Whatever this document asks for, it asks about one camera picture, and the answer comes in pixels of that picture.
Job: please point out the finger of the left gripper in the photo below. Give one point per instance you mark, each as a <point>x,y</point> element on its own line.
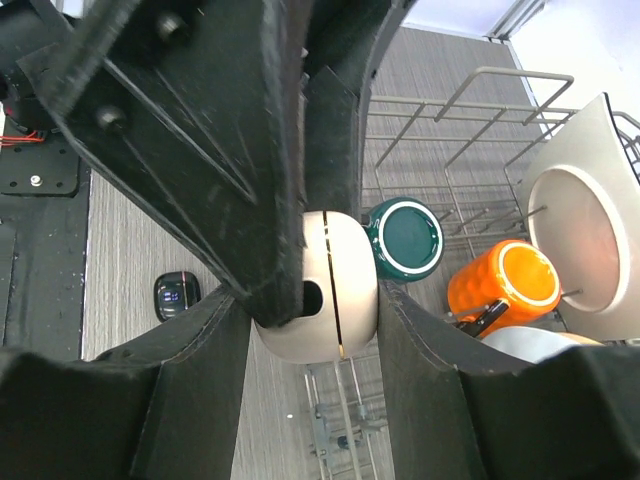
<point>191,109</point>
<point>346,43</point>

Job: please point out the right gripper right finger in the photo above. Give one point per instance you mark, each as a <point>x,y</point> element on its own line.
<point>459,409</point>

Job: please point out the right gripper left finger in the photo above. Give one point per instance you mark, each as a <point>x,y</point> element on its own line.
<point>164,405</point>

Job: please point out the cream square earbud case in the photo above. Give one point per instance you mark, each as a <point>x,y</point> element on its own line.
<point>340,294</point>

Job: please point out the beige ceramic plate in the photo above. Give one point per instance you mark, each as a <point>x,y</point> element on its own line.
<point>585,339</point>

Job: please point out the orange ceramic mug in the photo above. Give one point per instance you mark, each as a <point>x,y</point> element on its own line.
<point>512,271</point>

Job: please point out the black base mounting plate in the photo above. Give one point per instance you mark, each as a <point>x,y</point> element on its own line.
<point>45,190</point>

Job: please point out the dark green ceramic mug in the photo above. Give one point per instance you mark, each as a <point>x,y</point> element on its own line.
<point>406,239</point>

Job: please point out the cream oval dish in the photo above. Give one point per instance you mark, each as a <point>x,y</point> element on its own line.
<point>581,195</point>

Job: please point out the white plate with foot ring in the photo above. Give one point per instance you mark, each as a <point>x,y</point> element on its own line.
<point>528,344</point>

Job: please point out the grey wire dish rack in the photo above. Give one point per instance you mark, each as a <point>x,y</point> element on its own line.
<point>464,157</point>

